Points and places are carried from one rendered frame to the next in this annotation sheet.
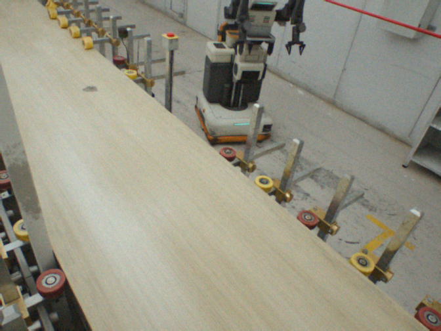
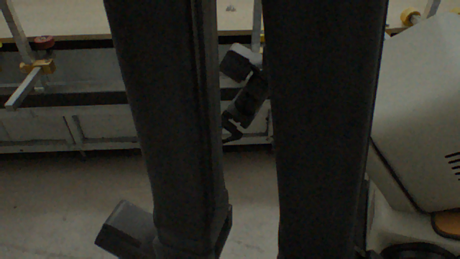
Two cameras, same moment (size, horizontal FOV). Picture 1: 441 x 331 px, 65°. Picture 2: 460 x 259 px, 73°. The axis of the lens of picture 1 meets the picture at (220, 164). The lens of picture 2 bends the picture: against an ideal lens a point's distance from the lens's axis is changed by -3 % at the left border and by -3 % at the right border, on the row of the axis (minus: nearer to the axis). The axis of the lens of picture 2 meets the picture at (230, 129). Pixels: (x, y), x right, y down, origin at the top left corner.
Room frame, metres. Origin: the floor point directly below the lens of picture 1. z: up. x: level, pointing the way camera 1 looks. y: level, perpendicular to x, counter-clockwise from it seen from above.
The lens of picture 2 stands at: (2.87, -0.52, 1.53)
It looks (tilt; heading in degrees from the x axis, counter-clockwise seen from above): 41 degrees down; 130
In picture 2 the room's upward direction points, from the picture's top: straight up
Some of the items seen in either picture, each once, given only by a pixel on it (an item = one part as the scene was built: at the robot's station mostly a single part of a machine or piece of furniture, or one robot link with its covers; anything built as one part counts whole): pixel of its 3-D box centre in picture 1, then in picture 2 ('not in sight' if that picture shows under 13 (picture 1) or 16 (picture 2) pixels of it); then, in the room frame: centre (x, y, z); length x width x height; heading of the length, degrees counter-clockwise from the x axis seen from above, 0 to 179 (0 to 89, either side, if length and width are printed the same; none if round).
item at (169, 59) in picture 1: (169, 85); not in sight; (1.93, 0.38, 0.93); 0.05 x 0.05 x 0.45; 43
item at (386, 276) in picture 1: (374, 265); not in sight; (0.86, -0.63, 0.82); 0.14 x 0.06 x 0.05; 43
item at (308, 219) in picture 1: (304, 226); not in sight; (0.98, -0.37, 0.85); 0.08 x 0.08 x 0.11
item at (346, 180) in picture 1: (329, 219); not in sight; (1.03, -0.47, 0.87); 0.04 x 0.04 x 0.48; 43
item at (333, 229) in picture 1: (323, 220); not in sight; (1.04, -0.46, 0.84); 0.14 x 0.06 x 0.05; 43
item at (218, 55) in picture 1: (235, 70); not in sight; (3.17, -0.01, 0.59); 0.55 x 0.34 x 0.83; 110
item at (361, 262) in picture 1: (357, 270); not in sight; (0.80, -0.54, 0.85); 0.08 x 0.08 x 0.11
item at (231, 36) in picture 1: (239, 39); not in sight; (3.19, 0.00, 0.87); 0.23 x 0.15 x 0.11; 110
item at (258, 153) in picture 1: (254, 155); (33, 78); (1.48, -0.17, 0.82); 0.43 x 0.03 x 0.04; 133
